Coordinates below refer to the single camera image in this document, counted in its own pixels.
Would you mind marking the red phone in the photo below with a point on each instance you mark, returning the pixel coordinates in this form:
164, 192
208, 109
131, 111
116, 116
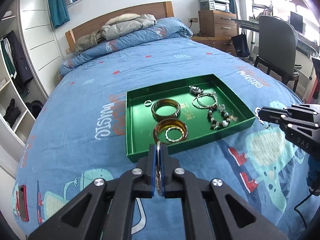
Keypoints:
21, 203

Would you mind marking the wooden headboard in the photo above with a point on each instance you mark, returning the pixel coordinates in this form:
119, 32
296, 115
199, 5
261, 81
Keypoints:
157, 9

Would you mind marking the blue white gloved hand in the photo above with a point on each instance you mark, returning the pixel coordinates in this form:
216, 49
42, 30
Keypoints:
313, 175

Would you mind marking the dark tote bag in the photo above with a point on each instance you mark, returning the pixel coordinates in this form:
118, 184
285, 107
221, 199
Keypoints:
240, 45

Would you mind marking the thin silver bangle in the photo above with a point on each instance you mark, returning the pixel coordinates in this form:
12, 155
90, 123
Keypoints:
158, 169

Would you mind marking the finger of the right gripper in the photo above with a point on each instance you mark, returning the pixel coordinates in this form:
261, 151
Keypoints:
270, 114
279, 123

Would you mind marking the white wardrobe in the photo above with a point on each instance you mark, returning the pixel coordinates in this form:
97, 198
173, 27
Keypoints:
30, 61

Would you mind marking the blue cartoon bedspread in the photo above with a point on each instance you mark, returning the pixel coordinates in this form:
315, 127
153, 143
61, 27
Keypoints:
80, 134

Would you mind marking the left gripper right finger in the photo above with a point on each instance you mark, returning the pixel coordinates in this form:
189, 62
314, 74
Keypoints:
167, 165

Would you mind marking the computer monitor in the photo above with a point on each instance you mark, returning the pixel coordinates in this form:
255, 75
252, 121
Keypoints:
296, 21

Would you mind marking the amber resin bangle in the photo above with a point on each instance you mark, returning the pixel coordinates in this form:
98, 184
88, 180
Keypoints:
166, 127

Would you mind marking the blue folded duvet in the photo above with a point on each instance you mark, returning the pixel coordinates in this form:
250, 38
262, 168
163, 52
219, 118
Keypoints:
169, 27

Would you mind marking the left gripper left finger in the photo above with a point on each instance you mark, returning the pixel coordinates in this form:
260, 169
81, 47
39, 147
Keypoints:
150, 172

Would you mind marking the olive green jacket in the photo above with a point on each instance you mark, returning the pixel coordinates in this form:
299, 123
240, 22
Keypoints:
87, 41

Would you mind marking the green metal tray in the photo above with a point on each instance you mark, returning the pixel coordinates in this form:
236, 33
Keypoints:
140, 122

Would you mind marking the wooden drawer cabinet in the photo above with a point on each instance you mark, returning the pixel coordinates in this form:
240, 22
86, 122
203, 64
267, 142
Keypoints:
217, 29

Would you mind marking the dark brown bangle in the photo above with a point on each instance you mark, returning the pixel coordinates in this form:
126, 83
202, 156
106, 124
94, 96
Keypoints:
165, 109

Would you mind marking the white printer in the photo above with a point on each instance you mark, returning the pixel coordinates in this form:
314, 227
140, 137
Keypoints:
221, 5

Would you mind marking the grey puffer jacket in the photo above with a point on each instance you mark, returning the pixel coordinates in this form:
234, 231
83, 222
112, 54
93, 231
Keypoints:
126, 23

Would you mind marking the dark grey chair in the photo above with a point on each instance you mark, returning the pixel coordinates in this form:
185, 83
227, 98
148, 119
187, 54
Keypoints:
277, 48

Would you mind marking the teal left curtain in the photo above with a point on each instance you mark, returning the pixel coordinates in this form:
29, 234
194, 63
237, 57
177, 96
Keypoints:
58, 13

